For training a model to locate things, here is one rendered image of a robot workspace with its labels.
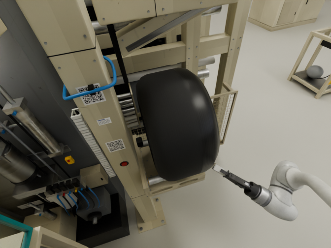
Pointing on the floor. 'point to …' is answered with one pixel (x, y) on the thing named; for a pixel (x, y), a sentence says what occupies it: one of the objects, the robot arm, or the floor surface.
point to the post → (85, 31)
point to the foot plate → (142, 227)
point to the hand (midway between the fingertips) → (219, 170)
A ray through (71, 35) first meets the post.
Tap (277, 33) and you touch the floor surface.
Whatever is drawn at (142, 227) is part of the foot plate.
